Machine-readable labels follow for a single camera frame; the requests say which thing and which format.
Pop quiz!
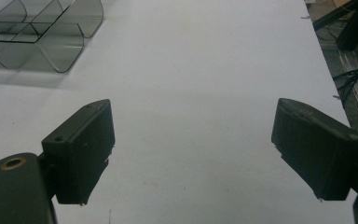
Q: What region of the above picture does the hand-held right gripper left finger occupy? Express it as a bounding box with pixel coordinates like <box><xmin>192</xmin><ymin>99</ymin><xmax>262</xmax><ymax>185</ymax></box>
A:
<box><xmin>41</xmin><ymin>98</ymin><xmax>117</xmax><ymax>206</ymax></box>

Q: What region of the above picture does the black cable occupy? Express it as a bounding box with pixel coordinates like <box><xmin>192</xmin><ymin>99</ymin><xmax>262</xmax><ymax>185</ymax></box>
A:
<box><xmin>332</xmin><ymin>68</ymin><xmax>358</xmax><ymax>106</ymax></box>

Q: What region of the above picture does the clear smoky plastic organizer tray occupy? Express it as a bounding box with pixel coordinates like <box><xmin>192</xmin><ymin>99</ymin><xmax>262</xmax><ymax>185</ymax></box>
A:
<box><xmin>0</xmin><ymin>0</ymin><xmax>104</xmax><ymax>74</ymax></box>

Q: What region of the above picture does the black metal stand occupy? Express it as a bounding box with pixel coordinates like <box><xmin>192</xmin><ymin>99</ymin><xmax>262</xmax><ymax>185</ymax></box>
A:
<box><xmin>311</xmin><ymin>0</ymin><xmax>358</xmax><ymax>97</ymax></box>

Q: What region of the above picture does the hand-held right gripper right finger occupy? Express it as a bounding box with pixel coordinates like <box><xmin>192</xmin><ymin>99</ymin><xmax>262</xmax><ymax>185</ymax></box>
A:
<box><xmin>270</xmin><ymin>97</ymin><xmax>358</xmax><ymax>202</ymax></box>

